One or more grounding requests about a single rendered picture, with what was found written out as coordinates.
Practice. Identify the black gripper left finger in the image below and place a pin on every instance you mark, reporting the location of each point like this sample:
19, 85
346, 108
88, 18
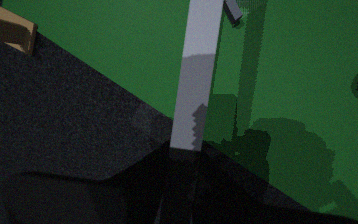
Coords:
132, 196

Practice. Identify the green flat mat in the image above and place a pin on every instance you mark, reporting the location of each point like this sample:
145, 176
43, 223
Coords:
283, 100

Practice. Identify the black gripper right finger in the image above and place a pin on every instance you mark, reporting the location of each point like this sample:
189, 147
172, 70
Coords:
218, 199

